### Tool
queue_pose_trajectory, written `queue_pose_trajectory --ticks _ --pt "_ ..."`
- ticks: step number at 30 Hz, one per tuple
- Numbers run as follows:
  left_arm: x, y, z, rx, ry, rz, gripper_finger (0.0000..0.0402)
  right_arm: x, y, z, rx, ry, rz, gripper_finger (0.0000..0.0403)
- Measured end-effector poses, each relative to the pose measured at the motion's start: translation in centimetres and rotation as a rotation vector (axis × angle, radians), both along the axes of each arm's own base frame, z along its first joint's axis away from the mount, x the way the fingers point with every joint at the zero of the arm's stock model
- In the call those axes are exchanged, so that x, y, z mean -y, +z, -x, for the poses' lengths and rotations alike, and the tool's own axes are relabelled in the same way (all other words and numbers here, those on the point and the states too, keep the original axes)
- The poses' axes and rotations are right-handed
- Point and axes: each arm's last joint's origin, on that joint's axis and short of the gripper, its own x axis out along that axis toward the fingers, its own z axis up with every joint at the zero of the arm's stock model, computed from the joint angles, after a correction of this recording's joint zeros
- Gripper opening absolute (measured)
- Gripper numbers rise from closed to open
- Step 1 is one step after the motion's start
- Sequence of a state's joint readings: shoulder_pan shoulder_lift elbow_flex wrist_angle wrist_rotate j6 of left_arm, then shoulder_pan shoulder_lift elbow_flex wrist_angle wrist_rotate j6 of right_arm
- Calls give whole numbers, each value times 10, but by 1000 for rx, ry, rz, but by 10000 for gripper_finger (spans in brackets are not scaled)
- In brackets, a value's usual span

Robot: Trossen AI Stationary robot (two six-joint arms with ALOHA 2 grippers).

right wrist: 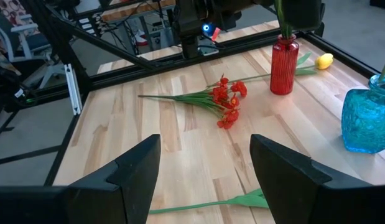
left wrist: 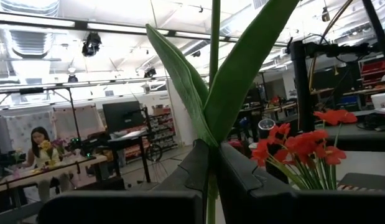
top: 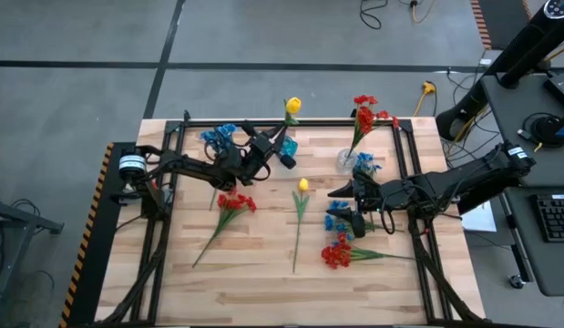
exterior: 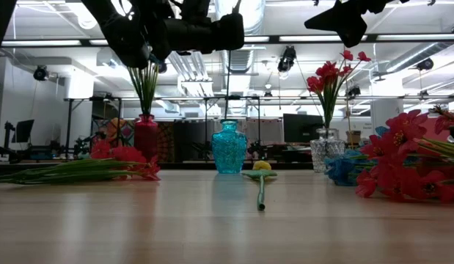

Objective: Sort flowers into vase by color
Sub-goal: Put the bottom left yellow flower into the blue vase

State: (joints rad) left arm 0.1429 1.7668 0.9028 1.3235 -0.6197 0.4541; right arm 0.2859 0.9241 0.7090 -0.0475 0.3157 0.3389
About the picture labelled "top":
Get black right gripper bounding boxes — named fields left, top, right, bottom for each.
left=326, top=175, right=392, bottom=239

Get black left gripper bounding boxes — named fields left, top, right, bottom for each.
left=244, top=125, right=297, bottom=172

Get blue artificial flower bunch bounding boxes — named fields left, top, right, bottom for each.
left=353, top=151, right=383, bottom=179
left=199, top=122, right=240, bottom=156
left=324, top=199, right=405, bottom=241

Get red artificial flower bunch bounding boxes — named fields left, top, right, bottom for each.
left=346, top=94, right=400, bottom=160
left=320, top=232, right=417, bottom=271
left=191, top=185, right=259, bottom=269

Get turquoise glass vase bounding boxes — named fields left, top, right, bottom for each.
left=279, top=135, right=300, bottom=159

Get clear cut-glass vase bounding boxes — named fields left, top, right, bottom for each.
left=335, top=148, right=359, bottom=176

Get white paper sheet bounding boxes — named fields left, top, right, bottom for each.
left=461, top=207, right=498, bottom=234

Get grey desk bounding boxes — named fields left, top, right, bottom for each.
left=480, top=72, right=564, bottom=298

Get black keyboard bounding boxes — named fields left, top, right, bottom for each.
left=535, top=194, right=564, bottom=244

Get black plate with hazard stripes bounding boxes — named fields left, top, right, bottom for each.
left=57, top=141, right=138, bottom=328

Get black tower fan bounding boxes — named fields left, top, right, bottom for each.
left=435, top=0, right=564, bottom=143

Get black mat with striped edge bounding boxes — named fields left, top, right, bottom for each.
left=470, top=0, right=533, bottom=51

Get grey metal stand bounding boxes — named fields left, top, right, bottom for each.
left=0, top=184, right=65, bottom=328

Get black aluminium table frame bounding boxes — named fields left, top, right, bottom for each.
left=128, top=118, right=487, bottom=327

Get black cable bundle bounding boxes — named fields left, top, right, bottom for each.
left=406, top=218, right=490, bottom=325
left=98, top=213, right=173, bottom=325

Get yellow power plug with cable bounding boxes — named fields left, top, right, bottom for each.
left=412, top=80, right=438, bottom=118

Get black floor cable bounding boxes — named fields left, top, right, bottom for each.
left=358, top=0, right=390, bottom=31

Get yellow floor cable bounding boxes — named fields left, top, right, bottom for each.
left=409, top=0, right=440, bottom=24

